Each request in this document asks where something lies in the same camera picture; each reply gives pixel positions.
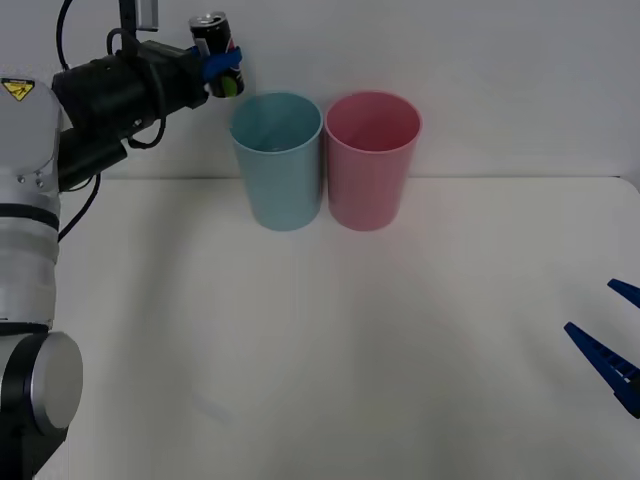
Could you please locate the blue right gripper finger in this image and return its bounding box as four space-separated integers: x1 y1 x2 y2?
563 321 640 420
606 278 640 310

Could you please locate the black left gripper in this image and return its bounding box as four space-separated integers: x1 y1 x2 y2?
134 41 245 117

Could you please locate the black drink can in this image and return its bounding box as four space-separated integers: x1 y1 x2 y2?
187 11 248 99

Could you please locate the pale blue plastic bin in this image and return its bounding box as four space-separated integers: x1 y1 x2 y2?
228 90 324 233

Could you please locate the pink plastic bin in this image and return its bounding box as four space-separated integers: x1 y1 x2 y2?
323 90 423 233

